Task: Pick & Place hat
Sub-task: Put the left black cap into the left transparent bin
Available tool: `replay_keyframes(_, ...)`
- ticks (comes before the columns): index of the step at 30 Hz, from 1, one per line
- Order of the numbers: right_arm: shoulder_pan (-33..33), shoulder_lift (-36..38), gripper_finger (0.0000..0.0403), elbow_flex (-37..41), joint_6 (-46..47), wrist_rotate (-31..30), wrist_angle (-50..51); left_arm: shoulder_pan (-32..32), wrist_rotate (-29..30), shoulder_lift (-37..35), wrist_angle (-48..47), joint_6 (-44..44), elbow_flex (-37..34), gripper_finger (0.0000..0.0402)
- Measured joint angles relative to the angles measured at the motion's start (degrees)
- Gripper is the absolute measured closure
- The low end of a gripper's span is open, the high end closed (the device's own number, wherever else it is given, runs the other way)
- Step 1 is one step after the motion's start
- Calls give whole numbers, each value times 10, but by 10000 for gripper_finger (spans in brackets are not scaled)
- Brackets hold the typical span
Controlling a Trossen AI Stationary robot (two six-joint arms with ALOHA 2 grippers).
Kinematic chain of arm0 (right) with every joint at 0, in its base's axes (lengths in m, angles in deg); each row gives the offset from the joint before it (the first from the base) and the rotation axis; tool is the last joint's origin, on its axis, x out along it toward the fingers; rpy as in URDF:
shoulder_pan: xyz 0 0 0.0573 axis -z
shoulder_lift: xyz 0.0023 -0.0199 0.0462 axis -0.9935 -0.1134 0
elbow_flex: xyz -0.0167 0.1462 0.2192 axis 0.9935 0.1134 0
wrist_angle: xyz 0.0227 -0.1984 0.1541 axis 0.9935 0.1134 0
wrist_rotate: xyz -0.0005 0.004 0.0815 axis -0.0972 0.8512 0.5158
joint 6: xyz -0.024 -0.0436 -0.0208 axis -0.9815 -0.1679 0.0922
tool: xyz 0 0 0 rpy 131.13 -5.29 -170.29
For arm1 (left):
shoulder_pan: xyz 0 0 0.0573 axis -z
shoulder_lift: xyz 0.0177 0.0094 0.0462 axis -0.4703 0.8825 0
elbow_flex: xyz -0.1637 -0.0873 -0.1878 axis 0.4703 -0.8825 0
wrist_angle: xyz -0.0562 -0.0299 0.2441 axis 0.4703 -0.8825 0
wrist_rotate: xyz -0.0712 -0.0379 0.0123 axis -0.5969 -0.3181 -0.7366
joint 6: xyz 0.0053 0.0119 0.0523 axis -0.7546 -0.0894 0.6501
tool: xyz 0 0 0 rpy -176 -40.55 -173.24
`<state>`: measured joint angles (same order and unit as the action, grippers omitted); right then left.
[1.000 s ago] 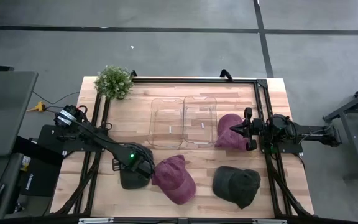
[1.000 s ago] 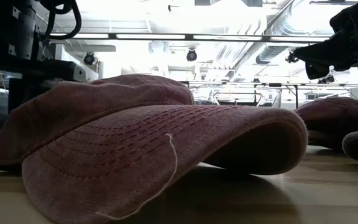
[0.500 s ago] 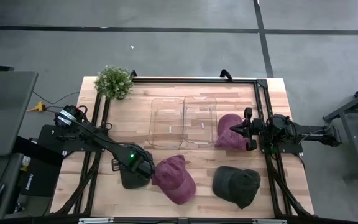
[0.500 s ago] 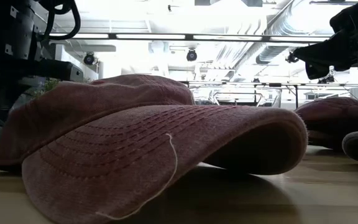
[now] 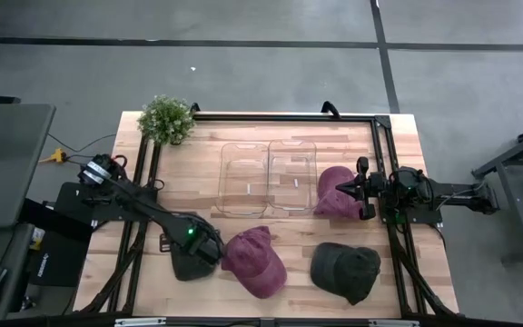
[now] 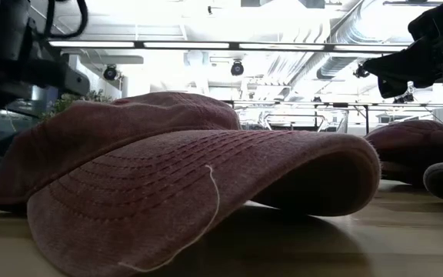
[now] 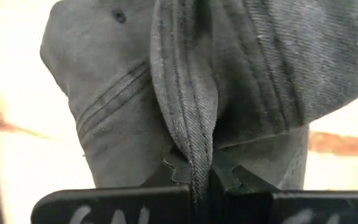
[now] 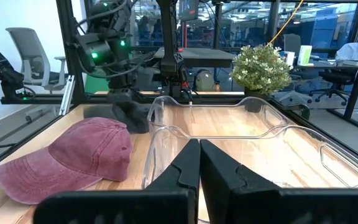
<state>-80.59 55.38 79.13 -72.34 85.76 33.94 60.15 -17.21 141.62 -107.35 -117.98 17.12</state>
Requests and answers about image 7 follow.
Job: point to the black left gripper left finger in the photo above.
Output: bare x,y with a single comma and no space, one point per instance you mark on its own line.
104,205

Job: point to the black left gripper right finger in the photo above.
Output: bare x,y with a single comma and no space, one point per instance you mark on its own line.
291,208

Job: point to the dark grey baseball cap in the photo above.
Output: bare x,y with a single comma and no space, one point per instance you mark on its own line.
129,93

